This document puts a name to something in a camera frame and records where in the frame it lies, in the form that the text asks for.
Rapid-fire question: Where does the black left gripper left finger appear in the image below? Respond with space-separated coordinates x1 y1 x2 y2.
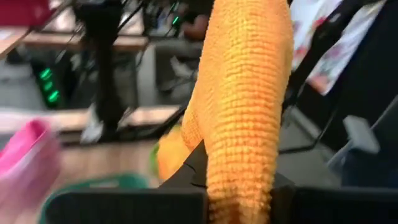
45 139 209 224

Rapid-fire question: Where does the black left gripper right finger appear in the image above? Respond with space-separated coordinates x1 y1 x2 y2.
270 174 398 224

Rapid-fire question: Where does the green microfiber towel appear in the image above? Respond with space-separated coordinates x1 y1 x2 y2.
149 141 161 177

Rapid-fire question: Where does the teal plastic basket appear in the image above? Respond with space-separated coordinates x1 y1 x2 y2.
37 173 152 224

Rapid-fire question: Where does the clear plastic bin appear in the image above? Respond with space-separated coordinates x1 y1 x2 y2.
0 119 62 224

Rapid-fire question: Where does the floral patterned cloth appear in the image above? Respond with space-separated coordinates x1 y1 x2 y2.
289 0 388 96

